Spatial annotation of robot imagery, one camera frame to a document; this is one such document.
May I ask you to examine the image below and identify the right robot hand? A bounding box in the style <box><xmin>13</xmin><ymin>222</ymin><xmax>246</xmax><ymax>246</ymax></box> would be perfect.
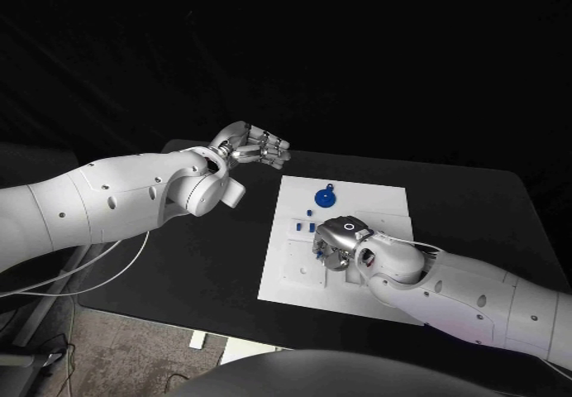
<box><xmin>310</xmin><ymin>214</ymin><xmax>376</xmax><ymax>273</ymax></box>

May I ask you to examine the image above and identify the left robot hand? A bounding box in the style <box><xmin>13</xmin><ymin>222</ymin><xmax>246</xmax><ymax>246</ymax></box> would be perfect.
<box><xmin>209</xmin><ymin>120</ymin><xmax>292</xmax><ymax>171</ymax></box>

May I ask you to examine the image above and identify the white task board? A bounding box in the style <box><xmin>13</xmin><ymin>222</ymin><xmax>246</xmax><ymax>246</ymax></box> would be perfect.
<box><xmin>256</xmin><ymin>175</ymin><xmax>426</xmax><ymax>327</ymax></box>

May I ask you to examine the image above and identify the blue gear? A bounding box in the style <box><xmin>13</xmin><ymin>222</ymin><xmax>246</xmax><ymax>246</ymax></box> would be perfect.
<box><xmin>314</xmin><ymin>183</ymin><xmax>340</xmax><ymax>208</ymax></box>

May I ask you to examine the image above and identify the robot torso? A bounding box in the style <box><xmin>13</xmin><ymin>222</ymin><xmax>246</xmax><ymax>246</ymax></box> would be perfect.
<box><xmin>166</xmin><ymin>348</ymin><xmax>517</xmax><ymax>397</ymax></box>

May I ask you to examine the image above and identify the grey metal table leg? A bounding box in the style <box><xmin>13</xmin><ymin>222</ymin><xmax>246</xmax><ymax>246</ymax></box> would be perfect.
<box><xmin>11</xmin><ymin>244</ymin><xmax>93</xmax><ymax>347</ymax></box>

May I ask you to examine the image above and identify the white cable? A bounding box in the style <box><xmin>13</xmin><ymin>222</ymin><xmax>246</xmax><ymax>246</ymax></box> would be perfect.
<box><xmin>379</xmin><ymin>232</ymin><xmax>445</xmax><ymax>253</ymax></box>
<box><xmin>0</xmin><ymin>230</ymin><xmax>153</xmax><ymax>299</ymax></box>
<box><xmin>0</xmin><ymin>240</ymin><xmax>124</xmax><ymax>289</ymax></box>

